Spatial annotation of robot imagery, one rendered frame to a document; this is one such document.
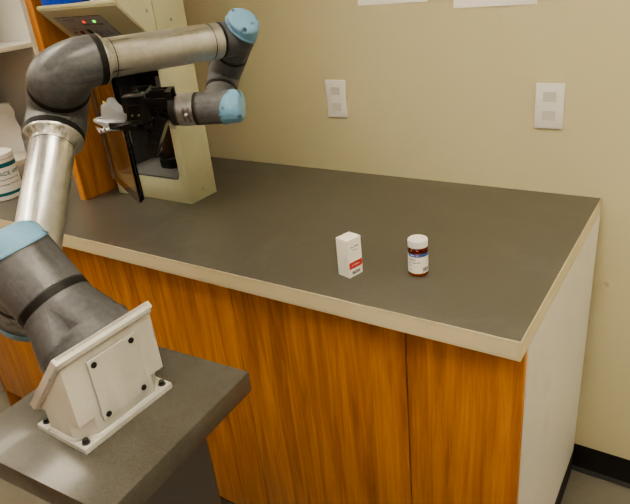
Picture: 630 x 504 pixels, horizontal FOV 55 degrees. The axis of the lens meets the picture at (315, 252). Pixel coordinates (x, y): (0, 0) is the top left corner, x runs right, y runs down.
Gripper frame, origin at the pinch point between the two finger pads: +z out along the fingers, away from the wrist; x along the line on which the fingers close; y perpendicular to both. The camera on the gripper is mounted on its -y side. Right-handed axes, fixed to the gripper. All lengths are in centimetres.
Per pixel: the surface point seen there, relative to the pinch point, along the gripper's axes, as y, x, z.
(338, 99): -16, -48, -53
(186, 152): -19.4, -22.2, -10.9
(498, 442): -47, 54, -88
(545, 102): -10, -21, -108
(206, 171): -28.0, -26.6, -13.9
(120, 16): 19.0, -20.6, -3.1
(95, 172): -30, -33, 24
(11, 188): -34, -33, 55
